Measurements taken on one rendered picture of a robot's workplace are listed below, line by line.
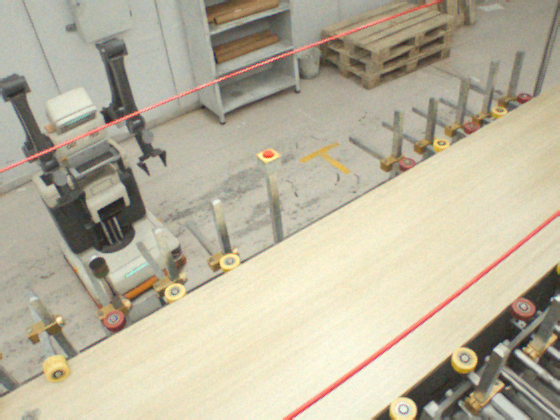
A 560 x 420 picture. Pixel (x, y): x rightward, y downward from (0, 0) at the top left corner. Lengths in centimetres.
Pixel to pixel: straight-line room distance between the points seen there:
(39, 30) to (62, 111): 186
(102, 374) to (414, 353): 106
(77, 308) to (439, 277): 226
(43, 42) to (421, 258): 328
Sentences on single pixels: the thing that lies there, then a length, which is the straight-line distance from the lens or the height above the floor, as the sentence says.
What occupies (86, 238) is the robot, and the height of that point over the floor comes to 38.
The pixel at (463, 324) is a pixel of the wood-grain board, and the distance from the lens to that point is 178.
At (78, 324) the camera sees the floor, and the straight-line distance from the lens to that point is 320.
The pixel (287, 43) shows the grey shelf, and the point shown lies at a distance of 471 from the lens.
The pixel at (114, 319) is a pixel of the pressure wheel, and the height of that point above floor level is 91.
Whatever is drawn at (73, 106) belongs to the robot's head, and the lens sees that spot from 238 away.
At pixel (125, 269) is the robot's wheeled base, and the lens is 297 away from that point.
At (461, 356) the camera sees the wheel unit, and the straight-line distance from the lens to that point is 170.
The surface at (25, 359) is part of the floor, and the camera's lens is 322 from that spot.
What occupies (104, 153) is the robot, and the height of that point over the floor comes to 104.
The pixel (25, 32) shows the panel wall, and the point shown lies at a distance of 416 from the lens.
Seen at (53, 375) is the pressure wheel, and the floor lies 95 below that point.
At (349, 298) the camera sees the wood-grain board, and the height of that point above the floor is 90.
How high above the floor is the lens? 233
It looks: 42 degrees down
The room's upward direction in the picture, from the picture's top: 7 degrees counter-clockwise
